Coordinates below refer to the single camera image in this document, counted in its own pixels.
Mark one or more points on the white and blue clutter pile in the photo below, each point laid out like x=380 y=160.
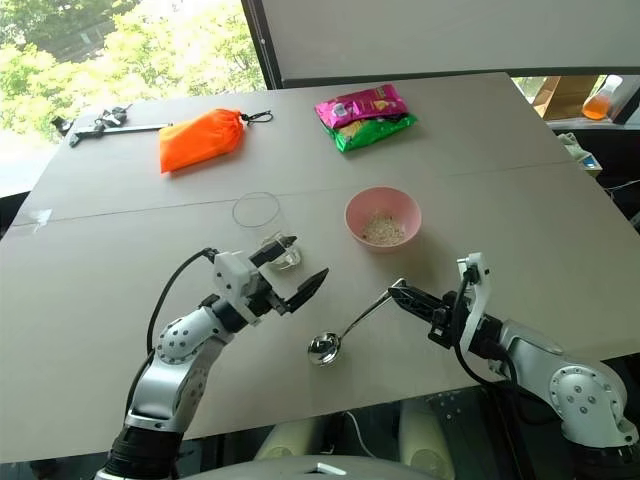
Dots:
x=580 y=150

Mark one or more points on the clear glass mug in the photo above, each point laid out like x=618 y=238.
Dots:
x=267 y=225

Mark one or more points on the white rounded shape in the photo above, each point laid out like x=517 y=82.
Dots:
x=425 y=435

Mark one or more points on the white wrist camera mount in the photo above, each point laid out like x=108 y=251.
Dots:
x=231 y=280
x=475 y=300

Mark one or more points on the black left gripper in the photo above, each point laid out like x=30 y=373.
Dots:
x=266 y=300

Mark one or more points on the pink bowl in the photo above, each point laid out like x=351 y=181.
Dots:
x=382 y=210

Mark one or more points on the black and silver metal tool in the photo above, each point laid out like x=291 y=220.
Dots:
x=110 y=127

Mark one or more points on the shiny metal spoon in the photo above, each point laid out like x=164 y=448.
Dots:
x=327 y=347

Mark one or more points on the black window frame post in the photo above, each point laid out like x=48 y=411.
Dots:
x=260 y=45

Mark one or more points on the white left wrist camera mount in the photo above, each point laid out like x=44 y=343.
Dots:
x=231 y=280

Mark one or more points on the bottle with orange liquid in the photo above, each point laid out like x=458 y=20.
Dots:
x=600 y=102

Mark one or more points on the white roller blind panel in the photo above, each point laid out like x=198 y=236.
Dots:
x=450 y=35

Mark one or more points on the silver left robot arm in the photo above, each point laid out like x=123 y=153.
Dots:
x=172 y=360

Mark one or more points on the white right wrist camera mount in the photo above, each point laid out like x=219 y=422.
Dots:
x=475 y=300

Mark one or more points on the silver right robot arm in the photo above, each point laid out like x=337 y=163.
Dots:
x=560 y=380

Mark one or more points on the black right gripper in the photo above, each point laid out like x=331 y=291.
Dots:
x=445 y=320

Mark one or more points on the green snack bag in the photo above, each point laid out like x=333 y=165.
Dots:
x=375 y=134

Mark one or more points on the oatmeal flakes heap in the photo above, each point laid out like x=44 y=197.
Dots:
x=384 y=230

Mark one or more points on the pink snack bag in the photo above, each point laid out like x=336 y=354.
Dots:
x=360 y=105

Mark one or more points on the brown cardboard box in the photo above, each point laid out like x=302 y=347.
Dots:
x=560 y=97

